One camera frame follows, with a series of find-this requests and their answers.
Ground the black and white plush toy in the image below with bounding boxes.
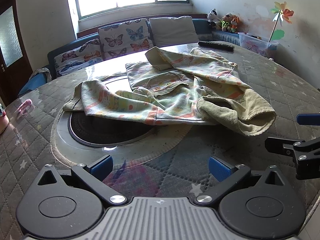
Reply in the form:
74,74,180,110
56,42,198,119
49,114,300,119
207,8,222,29

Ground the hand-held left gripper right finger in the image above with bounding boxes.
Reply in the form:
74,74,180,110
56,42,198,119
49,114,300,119
194,156,285,205

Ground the upright butterfly print cushion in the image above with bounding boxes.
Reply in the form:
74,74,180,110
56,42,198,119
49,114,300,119
98,18,153,60

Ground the patterned children's jacket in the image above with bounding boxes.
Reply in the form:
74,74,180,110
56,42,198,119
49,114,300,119
62,47,277,137

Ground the small pink cloth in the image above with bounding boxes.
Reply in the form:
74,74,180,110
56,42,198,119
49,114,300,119
17,99,32,114

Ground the black remote control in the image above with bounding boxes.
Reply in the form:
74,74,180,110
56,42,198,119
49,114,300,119
197,41,235,52

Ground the grey quilted table cover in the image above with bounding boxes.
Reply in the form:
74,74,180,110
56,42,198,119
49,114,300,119
0,44,320,240

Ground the flat butterfly print cushion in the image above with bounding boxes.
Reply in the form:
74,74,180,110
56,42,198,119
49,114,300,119
54,39,104,78

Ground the brown plush toy green vest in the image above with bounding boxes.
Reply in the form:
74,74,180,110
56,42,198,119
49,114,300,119
215,13,232,32

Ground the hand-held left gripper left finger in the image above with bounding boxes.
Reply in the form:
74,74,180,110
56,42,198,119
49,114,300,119
37,154,127,205

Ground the round black built-in cooktop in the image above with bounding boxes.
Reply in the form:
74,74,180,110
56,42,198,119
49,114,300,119
67,76,163,148

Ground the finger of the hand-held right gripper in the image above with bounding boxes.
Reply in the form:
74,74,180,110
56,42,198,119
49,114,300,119
265,136,320,180
296,113,320,126

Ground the dark wooden door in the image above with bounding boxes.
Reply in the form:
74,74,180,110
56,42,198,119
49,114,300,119
0,0,34,105

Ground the grey cloth on sofa arm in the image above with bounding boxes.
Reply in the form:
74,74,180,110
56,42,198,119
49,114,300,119
30,67,52,85

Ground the clear plastic storage box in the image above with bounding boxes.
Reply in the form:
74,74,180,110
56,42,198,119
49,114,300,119
237,32,279,58

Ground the colourful pinwheel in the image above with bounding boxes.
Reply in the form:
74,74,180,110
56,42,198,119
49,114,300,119
268,1,295,43

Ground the blue sofa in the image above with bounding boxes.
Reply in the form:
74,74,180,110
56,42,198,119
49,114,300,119
17,17,242,98

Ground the pink rounded object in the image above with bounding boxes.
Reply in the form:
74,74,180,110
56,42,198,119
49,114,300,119
0,102,9,135

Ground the plain beige cushion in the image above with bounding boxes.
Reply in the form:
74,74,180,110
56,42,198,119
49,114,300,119
149,16,199,48

